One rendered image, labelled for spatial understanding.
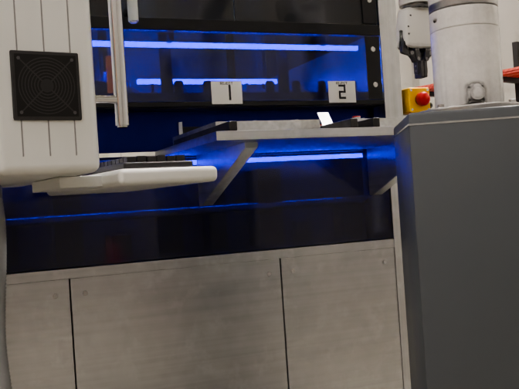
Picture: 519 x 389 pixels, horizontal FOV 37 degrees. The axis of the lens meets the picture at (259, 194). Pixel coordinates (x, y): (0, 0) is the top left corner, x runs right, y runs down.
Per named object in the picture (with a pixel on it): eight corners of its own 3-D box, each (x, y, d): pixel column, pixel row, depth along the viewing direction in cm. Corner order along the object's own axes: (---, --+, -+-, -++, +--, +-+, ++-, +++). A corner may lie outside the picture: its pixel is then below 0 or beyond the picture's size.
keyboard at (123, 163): (56, 181, 174) (55, 170, 174) (116, 179, 181) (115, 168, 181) (123, 169, 140) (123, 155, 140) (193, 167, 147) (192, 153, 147)
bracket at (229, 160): (199, 206, 197) (195, 155, 198) (210, 205, 199) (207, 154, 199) (249, 202, 166) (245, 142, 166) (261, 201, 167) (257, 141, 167)
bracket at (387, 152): (369, 194, 217) (366, 148, 217) (378, 194, 218) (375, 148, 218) (442, 190, 185) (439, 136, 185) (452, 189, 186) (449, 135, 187)
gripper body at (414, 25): (424, 8, 198) (427, 52, 197) (390, 7, 194) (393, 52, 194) (442, 1, 191) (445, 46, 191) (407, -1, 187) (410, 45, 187)
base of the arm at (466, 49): (539, 104, 128) (531, -7, 128) (423, 113, 130) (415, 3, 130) (511, 116, 147) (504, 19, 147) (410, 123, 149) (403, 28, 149)
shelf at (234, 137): (155, 159, 202) (154, 151, 202) (386, 150, 229) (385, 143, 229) (216, 140, 157) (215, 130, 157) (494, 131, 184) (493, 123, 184)
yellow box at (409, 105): (396, 115, 229) (395, 91, 229) (416, 115, 232) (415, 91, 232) (411, 112, 222) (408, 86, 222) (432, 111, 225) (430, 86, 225)
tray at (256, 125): (173, 150, 204) (172, 137, 204) (264, 147, 214) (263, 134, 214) (216, 136, 172) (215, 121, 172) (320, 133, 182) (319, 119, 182)
